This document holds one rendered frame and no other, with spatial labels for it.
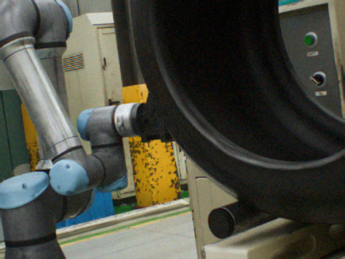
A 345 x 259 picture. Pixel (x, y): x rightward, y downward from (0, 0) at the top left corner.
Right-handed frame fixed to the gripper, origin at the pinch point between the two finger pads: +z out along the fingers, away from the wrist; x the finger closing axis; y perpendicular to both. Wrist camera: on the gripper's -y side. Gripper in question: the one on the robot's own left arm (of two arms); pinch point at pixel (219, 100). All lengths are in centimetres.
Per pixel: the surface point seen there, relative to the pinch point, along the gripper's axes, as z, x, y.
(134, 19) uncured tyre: 7.7, 40.3, -20.1
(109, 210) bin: -318, -392, 155
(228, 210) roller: 20, 46, 8
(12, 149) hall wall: -554, -541, 118
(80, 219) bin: -326, -358, 151
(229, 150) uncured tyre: 22, 48, -1
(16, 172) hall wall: -553, -538, 147
